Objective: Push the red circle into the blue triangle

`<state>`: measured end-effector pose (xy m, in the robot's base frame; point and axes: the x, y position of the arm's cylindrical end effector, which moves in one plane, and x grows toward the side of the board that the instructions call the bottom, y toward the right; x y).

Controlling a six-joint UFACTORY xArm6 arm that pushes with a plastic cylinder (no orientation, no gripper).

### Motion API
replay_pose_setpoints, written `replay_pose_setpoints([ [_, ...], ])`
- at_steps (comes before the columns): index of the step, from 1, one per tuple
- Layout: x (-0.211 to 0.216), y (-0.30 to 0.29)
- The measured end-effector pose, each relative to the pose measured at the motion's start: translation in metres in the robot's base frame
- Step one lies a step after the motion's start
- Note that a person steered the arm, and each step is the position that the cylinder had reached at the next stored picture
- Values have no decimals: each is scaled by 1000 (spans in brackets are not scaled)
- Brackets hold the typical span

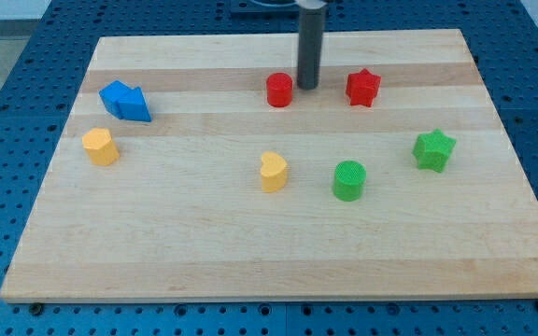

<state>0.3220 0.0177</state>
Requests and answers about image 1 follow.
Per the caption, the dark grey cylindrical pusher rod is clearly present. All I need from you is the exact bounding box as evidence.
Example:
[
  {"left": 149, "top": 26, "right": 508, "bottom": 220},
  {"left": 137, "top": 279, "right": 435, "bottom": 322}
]
[{"left": 296, "top": 0, "right": 327, "bottom": 91}]

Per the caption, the red cylinder block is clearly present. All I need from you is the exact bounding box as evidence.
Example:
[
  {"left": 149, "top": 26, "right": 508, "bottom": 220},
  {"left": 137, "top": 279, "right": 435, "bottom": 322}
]
[{"left": 266, "top": 73, "right": 293, "bottom": 107}]

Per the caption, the blue triangle block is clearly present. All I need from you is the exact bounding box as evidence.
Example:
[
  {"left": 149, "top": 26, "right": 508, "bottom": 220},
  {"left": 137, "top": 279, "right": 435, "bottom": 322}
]
[{"left": 118, "top": 87, "right": 152, "bottom": 122}]

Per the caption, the red star block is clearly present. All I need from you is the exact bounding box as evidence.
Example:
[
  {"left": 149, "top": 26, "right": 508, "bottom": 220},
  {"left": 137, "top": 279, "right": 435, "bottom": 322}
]
[{"left": 346, "top": 68, "right": 382, "bottom": 107}]

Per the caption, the yellow heart block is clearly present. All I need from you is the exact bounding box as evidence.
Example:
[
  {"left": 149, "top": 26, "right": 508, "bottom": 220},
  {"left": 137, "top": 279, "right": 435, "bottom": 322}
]
[{"left": 260, "top": 151, "right": 289, "bottom": 193}]

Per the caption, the green cylinder block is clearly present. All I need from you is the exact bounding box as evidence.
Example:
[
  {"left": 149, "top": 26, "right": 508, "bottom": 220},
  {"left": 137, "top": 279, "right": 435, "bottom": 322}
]
[{"left": 332, "top": 161, "right": 366, "bottom": 202}]

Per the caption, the green star block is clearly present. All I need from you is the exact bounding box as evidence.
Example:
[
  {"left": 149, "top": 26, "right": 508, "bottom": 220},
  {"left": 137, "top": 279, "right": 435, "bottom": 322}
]
[{"left": 412, "top": 129, "right": 457, "bottom": 173}]

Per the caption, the light wooden board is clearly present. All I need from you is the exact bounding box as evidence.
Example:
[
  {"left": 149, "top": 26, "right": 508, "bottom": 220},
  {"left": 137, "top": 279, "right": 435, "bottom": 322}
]
[{"left": 0, "top": 29, "right": 538, "bottom": 303}]

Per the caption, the blue cube block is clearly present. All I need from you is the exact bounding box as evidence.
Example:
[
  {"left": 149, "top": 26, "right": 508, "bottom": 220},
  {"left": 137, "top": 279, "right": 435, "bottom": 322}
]
[{"left": 99, "top": 80, "right": 131, "bottom": 119}]

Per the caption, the yellow hexagon block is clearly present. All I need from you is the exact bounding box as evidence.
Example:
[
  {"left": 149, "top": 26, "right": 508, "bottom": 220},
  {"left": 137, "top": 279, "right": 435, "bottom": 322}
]
[{"left": 81, "top": 128, "right": 120, "bottom": 166}]

